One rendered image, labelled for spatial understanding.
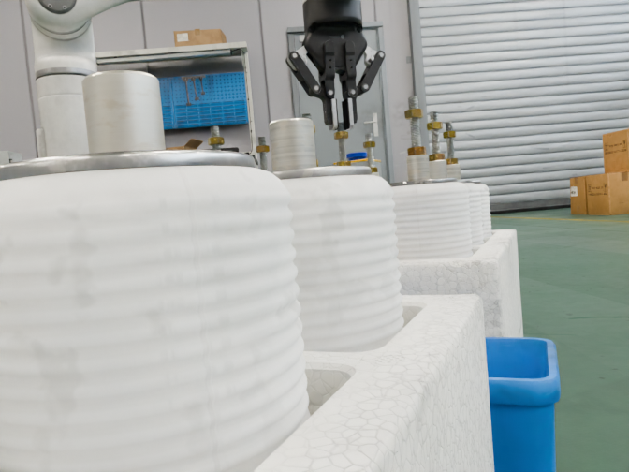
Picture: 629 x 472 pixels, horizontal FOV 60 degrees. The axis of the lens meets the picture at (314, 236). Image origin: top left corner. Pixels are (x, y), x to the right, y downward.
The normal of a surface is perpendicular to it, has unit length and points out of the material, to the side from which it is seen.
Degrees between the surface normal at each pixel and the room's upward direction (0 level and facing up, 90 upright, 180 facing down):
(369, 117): 90
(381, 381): 0
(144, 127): 90
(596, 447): 0
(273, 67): 90
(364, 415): 0
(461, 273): 90
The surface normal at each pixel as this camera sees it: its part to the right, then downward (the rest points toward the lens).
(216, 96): 0.05, 0.05
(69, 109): 0.36, 0.02
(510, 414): -0.37, 0.11
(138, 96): 0.65, -0.01
